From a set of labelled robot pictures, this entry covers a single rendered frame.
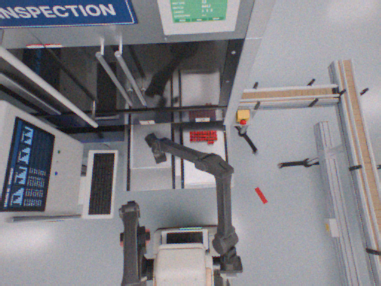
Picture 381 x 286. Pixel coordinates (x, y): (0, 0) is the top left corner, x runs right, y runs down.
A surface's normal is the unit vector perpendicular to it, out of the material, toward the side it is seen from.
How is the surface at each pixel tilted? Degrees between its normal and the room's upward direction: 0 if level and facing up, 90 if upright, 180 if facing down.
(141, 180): 0
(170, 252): 43
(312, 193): 0
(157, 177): 0
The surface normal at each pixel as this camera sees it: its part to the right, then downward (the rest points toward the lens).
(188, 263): -0.05, -0.84
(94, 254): -0.04, -0.25
